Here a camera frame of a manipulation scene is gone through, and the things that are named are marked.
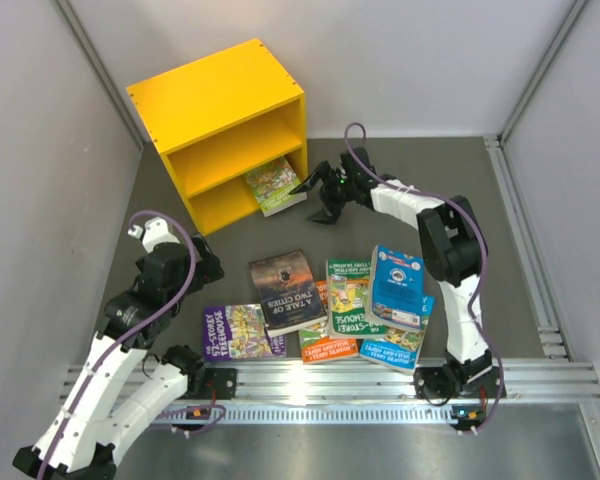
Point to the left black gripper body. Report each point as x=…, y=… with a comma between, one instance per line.
x=199, y=280

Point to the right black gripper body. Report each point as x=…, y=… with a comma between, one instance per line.
x=336, y=192

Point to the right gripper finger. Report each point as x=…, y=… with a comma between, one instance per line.
x=320, y=173
x=327, y=215

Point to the lime 65-storey treehouse book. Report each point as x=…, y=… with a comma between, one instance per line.
x=272, y=183

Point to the purple 52-storey treehouse book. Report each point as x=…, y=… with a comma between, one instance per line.
x=238, y=332

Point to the dark Tale of Two Cities book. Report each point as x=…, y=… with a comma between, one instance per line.
x=288, y=293

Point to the blue thick paperback book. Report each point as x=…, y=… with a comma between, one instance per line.
x=396, y=290

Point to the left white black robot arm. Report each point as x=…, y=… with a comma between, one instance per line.
x=94, y=429

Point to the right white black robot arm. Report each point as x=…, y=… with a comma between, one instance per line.
x=453, y=249

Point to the green 104-storey treehouse book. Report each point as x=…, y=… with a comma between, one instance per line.
x=347, y=283

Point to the yellow wooden shelf box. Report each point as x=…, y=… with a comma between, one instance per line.
x=216, y=118

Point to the orange 78-storey treehouse book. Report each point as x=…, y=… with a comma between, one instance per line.
x=319, y=343

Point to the light blue treehouse book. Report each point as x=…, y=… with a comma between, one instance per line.
x=398, y=349

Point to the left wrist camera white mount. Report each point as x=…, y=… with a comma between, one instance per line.
x=154, y=232

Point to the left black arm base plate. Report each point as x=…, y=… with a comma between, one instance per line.
x=218, y=384

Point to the aluminium mounting rail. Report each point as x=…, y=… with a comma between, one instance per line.
x=358, y=391

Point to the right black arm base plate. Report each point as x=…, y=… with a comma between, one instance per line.
x=437, y=385

